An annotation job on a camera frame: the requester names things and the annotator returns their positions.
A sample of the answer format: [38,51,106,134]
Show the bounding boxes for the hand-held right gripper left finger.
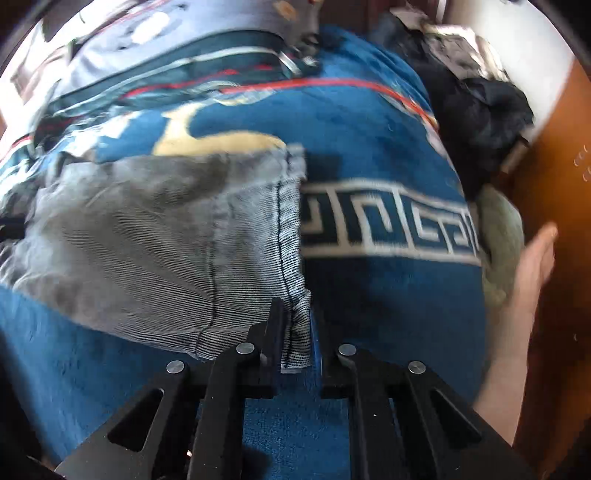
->
[55,298,285,480]

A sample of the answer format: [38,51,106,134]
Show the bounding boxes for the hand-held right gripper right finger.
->
[312,308,537,480]

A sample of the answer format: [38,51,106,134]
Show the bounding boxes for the grey denim pants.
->
[0,145,313,373]

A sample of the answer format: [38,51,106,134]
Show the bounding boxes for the blue deer printed blanket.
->
[0,25,490,480]

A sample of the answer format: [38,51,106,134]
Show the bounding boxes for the person's bare foot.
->
[471,222,559,446]

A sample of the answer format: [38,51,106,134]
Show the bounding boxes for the pale green cloth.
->
[478,185,525,308]

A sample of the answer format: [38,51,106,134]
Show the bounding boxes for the brown wooden wardrobe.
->
[503,60,591,480]

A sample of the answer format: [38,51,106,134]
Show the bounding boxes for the dark clothes pile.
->
[376,18,536,199]

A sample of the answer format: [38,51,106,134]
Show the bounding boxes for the grey crumpled garment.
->
[397,7,511,88]

